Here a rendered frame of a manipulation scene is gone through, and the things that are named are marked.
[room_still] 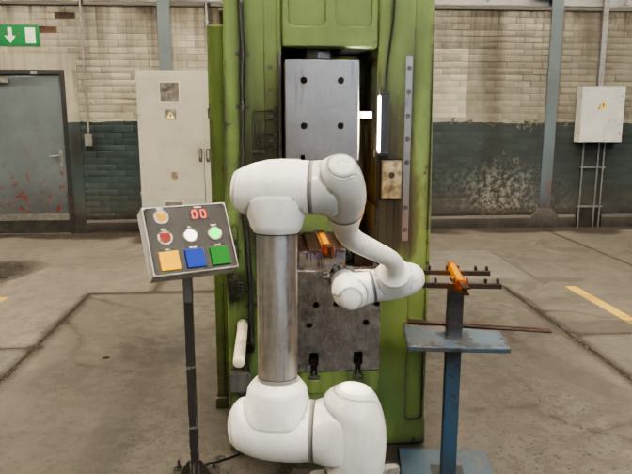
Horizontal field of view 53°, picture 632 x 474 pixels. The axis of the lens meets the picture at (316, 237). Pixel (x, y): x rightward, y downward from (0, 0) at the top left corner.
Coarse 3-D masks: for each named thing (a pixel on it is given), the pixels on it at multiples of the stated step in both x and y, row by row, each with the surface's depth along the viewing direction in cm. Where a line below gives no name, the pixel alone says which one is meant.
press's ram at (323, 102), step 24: (288, 72) 251; (312, 72) 252; (336, 72) 252; (288, 96) 252; (312, 96) 253; (336, 96) 254; (288, 120) 254; (312, 120) 255; (336, 120) 256; (288, 144) 256; (312, 144) 257; (336, 144) 258
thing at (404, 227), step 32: (384, 0) 262; (416, 0) 263; (384, 32) 264; (416, 32) 266; (384, 64) 267; (416, 64) 269; (416, 96) 271; (416, 128) 274; (416, 160) 276; (416, 192) 279; (384, 224) 280; (416, 224) 282; (416, 256) 284; (384, 320) 288; (384, 352) 291; (416, 352) 293; (384, 384) 294; (416, 384) 296; (384, 416) 297; (416, 416) 299
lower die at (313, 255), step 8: (304, 232) 304; (312, 232) 304; (328, 232) 303; (304, 240) 291; (312, 240) 286; (320, 240) 280; (328, 240) 280; (336, 240) 285; (304, 248) 272; (312, 248) 267; (320, 248) 267; (336, 248) 266; (344, 248) 266; (304, 256) 265; (312, 256) 266; (320, 256) 266; (336, 256) 266; (344, 256) 267; (304, 264) 266; (312, 264) 266; (320, 264) 267; (328, 264) 267
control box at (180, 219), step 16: (144, 208) 240; (160, 208) 243; (176, 208) 246; (192, 208) 249; (208, 208) 252; (224, 208) 255; (144, 224) 238; (160, 224) 240; (176, 224) 243; (192, 224) 246; (208, 224) 249; (224, 224) 252; (144, 240) 239; (160, 240) 238; (176, 240) 241; (192, 240) 244; (208, 240) 247; (224, 240) 250; (208, 256) 244; (160, 272) 234; (176, 272) 236; (192, 272) 239; (208, 272) 245; (224, 272) 251
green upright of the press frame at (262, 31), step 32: (224, 0) 257; (256, 0) 258; (224, 32) 260; (256, 32) 260; (224, 64) 262; (256, 64) 263; (224, 96) 265; (256, 96) 265; (224, 128) 267; (256, 160) 270; (256, 288) 281; (256, 320) 283; (256, 352) 286
